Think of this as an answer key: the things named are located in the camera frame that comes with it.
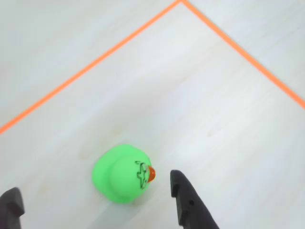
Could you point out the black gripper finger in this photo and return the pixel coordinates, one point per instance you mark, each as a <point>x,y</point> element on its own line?
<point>190,205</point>
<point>10,207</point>

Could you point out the green rubber duck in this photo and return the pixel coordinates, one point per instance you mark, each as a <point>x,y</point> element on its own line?
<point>119,174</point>

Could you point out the orange tape strip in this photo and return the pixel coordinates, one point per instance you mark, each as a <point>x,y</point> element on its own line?
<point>90,65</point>
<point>262,68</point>

